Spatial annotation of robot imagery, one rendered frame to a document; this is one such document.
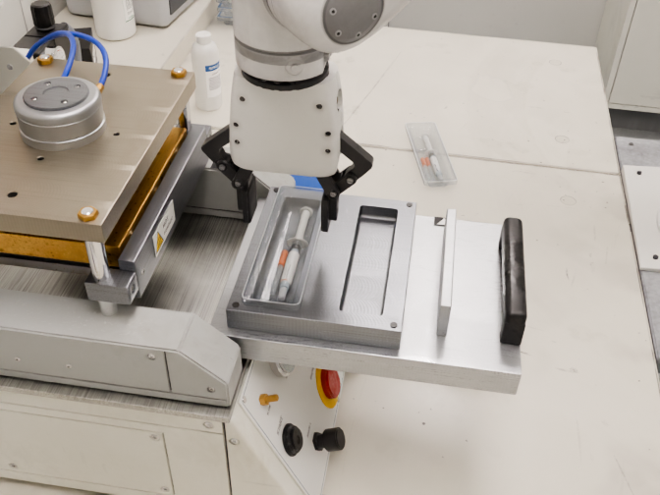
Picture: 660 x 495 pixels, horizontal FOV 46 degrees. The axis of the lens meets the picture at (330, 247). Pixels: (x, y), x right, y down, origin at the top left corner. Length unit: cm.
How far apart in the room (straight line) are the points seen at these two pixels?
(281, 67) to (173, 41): 105
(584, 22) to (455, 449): 256
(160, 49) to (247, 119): 97
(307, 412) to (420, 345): 19
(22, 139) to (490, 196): 78
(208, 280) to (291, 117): 26
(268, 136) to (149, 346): 21
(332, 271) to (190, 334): 16
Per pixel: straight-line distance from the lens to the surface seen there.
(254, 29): 64
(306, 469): 87
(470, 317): 78
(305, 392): 89
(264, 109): 69
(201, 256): 90
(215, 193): 93
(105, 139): 77
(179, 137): 86
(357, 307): 76
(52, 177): 73
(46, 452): 88
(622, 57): 294
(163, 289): 86
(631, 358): 111
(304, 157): 71
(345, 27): 56
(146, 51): 165
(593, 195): 137
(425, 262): 83
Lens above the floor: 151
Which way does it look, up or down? 40 degrees down
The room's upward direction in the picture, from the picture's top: 2 degrees clockwise
